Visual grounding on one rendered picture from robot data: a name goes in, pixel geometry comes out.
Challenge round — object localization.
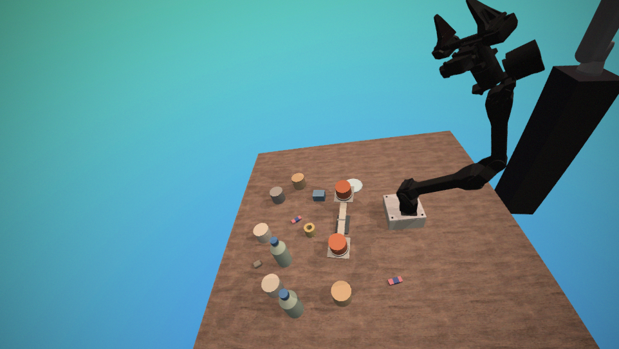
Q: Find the white round dish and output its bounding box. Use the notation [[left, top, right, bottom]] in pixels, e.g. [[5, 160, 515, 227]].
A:
[[347, 179, 362, 193]]

